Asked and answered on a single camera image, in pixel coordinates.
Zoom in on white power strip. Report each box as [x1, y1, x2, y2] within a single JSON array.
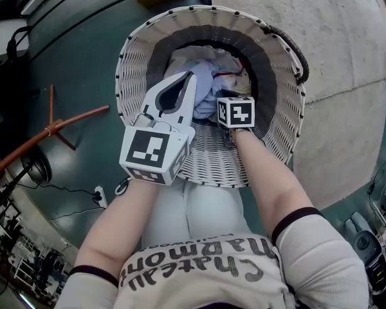
[[92, 185, 108, 207]]

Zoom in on person's right forearm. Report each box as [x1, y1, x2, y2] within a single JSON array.
[[232, 127, 324, 243]]

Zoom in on beige floor mat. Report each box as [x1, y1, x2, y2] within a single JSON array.
[[208, 0, 386, 212]]

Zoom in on white blue red-trimmed clothes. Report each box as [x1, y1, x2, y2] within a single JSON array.
[[172, 45, 248, 120]]

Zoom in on person's light trousers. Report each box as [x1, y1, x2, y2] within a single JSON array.
[[140, 180, 255, 247]]

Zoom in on person's left forearm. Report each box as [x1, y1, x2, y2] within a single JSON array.
[[71, 177, 163, 278]]

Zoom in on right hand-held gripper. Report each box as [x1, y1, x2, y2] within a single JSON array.
[[216, 95, 256, 129]]

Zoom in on grey white machine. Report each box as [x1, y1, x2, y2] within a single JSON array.
[[344, 211, 386, 292]]

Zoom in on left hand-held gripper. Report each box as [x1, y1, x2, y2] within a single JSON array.
[[118, 71, 199, 185]]

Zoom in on white woven laundry basket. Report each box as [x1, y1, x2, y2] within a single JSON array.
[[115, 5, 310, 189]]

